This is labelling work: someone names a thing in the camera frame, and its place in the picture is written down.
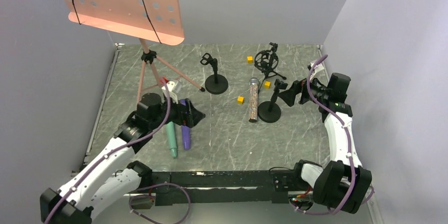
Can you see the black round-base clip stand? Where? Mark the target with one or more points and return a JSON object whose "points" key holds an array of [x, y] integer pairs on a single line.
{"points": [[215, 84]]}

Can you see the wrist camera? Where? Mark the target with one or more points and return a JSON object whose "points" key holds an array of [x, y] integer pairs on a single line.
{"points": [[318, 68], [171, 87]]}

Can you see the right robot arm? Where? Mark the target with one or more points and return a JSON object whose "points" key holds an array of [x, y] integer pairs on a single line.
{"points": [[343, 183]]}

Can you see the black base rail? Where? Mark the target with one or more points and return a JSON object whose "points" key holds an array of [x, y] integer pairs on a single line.
{"points": [[275, 186]]}

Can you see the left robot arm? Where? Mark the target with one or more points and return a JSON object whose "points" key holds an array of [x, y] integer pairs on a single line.
{"points": [[111, 174]]}

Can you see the purple microphone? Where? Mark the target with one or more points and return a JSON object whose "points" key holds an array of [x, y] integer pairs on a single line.
{"points": [[186, 137]]}

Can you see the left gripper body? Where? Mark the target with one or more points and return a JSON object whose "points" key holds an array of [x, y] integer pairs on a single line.
{"points": [[187, 114]]}

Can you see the black round-base clamp stand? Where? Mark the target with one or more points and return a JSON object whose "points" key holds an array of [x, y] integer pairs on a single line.
{"points": [[269, 111]]}

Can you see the mint green microphone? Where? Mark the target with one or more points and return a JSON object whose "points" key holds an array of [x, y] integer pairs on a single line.
{"points": [[171, 139]]}

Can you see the yellow cube near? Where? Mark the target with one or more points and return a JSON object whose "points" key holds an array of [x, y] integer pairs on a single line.
{"points": [[240, 100]]}

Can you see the glitter silver microphone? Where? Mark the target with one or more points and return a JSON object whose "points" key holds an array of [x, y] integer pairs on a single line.
{"points": [[253, 100]]}

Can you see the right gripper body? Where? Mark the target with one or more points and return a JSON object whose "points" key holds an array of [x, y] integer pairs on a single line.
{"points": [[302, 91]]}

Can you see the aluminium table frame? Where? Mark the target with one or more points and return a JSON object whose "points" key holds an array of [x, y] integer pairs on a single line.
{"points": [[87, 156]]}

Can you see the black shock mount tripod stand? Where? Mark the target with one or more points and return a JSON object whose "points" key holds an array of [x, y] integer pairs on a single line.
{"points": [[266, 61]]}

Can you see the yellow cube middle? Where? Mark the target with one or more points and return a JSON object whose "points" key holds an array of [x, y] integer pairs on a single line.
{"points": [[267, 84]]}

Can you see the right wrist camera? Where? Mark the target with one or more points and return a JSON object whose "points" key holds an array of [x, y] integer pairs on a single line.
{"points": [[318, 68]]}

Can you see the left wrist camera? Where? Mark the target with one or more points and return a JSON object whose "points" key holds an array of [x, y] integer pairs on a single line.
{"points": [[171, 87]]}

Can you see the pink perforated music stand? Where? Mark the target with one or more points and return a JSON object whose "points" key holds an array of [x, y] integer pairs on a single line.
{"points": [[148, 20]]}

